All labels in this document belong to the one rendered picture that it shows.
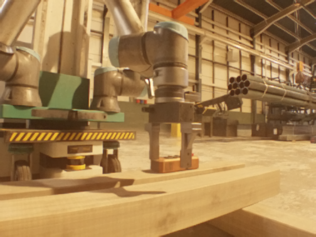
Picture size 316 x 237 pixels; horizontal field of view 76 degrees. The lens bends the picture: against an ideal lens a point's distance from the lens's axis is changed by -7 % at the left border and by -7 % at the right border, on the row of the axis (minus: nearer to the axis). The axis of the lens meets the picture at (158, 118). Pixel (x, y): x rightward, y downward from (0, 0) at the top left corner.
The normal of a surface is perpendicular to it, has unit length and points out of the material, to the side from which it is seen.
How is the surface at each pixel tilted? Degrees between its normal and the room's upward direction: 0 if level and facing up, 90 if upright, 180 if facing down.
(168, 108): 90
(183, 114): 90
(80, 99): 90
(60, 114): 90
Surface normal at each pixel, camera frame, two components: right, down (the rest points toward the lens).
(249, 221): -0.84, -0.04
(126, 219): 0.56, -0.01
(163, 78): -0.37, -0.04
